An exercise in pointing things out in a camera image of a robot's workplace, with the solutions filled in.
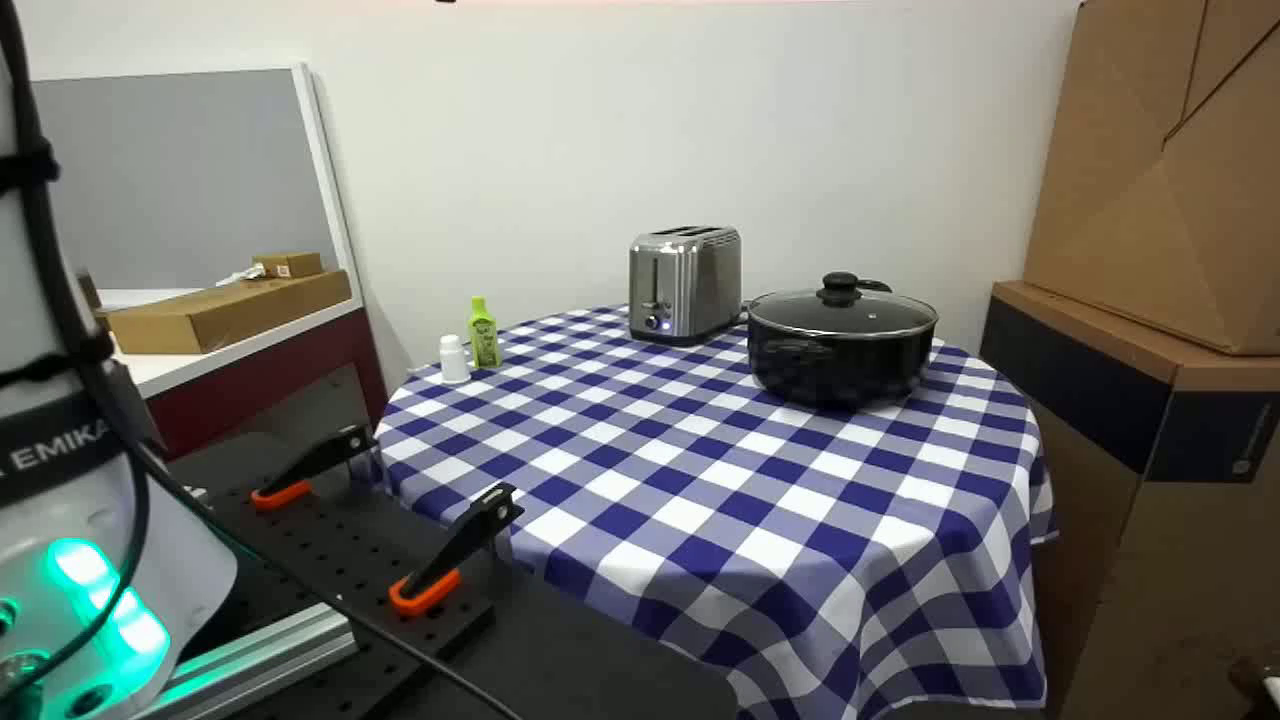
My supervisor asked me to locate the silver two-slot toaster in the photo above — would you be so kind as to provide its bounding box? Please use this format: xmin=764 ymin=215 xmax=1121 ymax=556
xmin=626 ymin=221 xmax=746 ymax=345

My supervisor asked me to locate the blue white checked tablecloth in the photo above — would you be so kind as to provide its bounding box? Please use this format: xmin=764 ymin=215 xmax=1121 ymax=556
xmin=374 ymin=304 xmax=1059 ymax=720

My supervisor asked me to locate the small green bottle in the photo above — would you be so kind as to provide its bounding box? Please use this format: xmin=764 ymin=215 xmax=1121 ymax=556
xmin=465 ymin=291 xmax=504 ymax=374

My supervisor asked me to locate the small white bottle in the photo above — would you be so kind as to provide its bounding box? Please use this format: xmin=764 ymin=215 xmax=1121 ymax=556
xmin=437 ymin=330 xmax=475 ymax=387

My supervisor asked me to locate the black cooking pot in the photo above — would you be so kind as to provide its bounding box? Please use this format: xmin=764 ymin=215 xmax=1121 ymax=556
xmin=746 ymin=316 xmax=939 ymax=411

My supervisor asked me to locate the glass pot lid black knob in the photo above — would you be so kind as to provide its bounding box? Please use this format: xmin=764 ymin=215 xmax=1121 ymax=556
xmin=746 ymin=267 xmax=939 ymax=345

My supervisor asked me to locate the black perforated mounting board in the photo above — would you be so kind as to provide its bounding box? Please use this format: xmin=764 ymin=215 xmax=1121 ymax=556
xmin=171 ymin=424 xmax=746 ymax=720

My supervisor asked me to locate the small brown cardboard box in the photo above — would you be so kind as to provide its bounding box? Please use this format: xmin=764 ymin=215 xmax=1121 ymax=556
xmin=253 ymin=248 xmax=328 ymax=285

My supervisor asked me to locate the red cabinet white top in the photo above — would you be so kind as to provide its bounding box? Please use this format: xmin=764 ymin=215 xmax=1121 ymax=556
xmin=93 ymin=281 xmax=391 ymax=464

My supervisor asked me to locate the flat brown cardboard box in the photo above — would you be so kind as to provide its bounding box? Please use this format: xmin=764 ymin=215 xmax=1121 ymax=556
xmin=101 ymin=267 xmax=357 ymax=359

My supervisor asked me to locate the cardboard box with black band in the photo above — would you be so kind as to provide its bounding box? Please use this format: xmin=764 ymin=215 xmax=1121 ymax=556
xmin=977 ymin=281 xmax=1280 ymax=720

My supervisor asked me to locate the brown cardboard sheet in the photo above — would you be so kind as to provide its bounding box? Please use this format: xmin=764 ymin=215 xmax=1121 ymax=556
xmin=1020 ymin=0 xmax=1280 ymax=359

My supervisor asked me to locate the black clamp orange handle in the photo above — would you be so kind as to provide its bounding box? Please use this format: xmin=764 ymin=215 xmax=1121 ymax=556
xmin=384 ymin=479 xmax=527 ymax=618
xmin=247 ymin=419 xmax=381 ymax=515

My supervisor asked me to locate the aluminium profile rail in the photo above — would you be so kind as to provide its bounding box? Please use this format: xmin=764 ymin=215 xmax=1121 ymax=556
xmin=146 ymin=600 xmax=361 ymax=720

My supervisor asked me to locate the grey board white frame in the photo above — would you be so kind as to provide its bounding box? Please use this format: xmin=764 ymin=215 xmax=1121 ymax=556
xmin=30 ymin=59 xmax=369 ymax=306

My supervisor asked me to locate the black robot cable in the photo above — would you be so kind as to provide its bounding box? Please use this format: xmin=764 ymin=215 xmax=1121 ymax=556
xmin=0 ymin=0 xmax=531 ymax=720

